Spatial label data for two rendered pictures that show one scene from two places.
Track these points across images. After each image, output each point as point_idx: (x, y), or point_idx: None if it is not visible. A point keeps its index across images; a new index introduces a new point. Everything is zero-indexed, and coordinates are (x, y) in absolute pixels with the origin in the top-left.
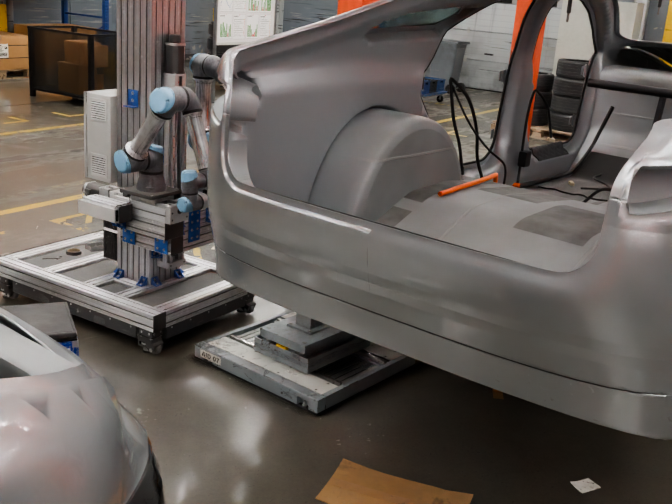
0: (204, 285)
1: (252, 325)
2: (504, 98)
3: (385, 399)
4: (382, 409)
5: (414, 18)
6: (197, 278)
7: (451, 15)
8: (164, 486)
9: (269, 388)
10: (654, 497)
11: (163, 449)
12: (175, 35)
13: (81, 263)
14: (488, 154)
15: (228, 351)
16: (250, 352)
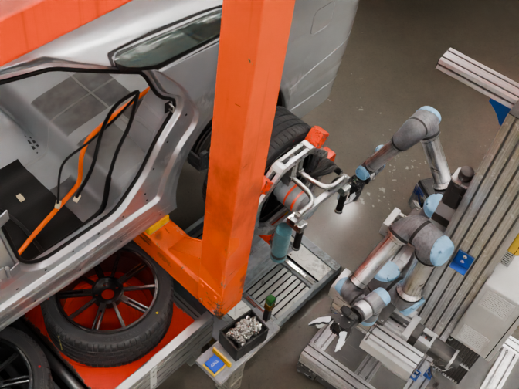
0: (352, 332)
1: (296, 302)
2: (1, 230)
3: (188, 213)
4: (193, 201)
5: (191, 37)
6: (363, 351)
7: (130, 67)
8: (329, 133)
9: None
10: None
11: (337, 163)
12: (465, 166)
13: (490, 374)
14: (33, 259)
15: (313, 254)
16: (294, 252)
